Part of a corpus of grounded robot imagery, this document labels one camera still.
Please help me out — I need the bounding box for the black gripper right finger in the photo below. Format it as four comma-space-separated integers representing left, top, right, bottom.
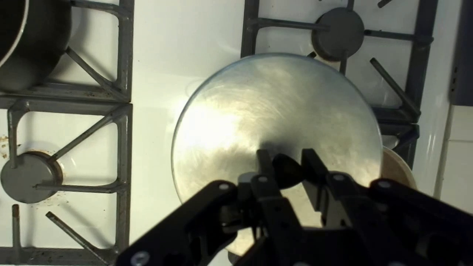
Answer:
300, 147, 473, 266

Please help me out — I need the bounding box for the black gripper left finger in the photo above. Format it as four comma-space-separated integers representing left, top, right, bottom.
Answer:
115, 148, 307, 266

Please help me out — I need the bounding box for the silver pot lid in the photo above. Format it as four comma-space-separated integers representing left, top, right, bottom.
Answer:
170, 52, 384, 258

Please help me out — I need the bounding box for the black stove grate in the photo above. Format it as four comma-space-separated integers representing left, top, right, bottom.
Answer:
241, 0, 440, 169
0, 0, 136, 266

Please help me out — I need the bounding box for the white gas stove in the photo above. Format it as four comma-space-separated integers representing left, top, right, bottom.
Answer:
0, 0, 455, 266

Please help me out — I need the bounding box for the grey burner cap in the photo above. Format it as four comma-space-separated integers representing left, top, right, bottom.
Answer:
0, 150, 65, 206
310, 6, 366, 64

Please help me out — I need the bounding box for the black pot with handle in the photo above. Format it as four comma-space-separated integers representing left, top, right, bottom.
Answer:
0, 0, 74, 94

